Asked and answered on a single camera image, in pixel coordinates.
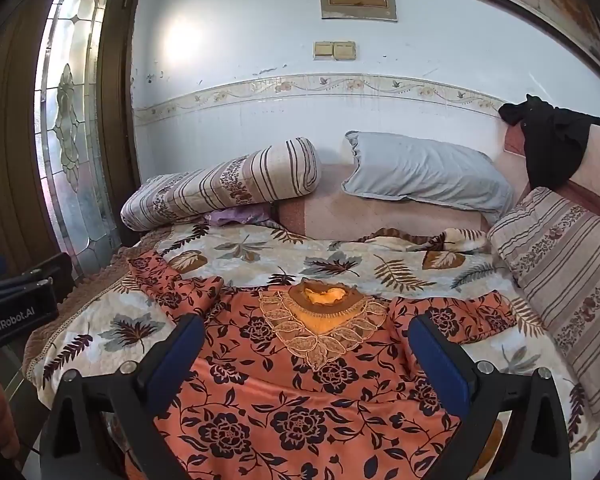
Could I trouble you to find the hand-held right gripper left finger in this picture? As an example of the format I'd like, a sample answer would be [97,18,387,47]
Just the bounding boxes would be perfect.
[39,312,207,480]

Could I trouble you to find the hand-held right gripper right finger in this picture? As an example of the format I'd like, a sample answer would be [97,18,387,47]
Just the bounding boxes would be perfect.
[407,312,572,480]

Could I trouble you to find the orange floral dress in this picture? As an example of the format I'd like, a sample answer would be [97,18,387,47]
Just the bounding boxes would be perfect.
[127,252,523,480]

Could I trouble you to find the person's left forearm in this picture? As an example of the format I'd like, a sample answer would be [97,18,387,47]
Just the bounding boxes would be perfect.
[0,370,22,461]

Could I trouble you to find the leaf print blanket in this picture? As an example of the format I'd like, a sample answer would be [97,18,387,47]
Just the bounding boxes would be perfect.
[22,222,600,461]

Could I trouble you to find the purple cloth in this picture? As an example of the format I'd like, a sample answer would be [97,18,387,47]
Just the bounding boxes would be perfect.
[205,204,273,228]

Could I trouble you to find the striped flat pillow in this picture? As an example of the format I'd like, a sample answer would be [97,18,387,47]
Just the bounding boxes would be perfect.
[487,186,600,411]

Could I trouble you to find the brown wooden door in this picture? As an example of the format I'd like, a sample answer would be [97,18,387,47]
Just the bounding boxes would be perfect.
[0,0,56,281]

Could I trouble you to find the striped bolster pillow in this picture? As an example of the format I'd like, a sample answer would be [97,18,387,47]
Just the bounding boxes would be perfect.
[120,137,323,232]

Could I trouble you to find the grey pillow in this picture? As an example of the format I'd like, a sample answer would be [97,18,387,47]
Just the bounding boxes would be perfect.
[341,130,517,226]

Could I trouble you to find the stained glass sidelight window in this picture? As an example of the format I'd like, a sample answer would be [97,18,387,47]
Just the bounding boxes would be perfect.
[30,0,148,281]

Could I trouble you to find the black cloth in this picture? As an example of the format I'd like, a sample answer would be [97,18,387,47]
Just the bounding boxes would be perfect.
[498,94,600,191]

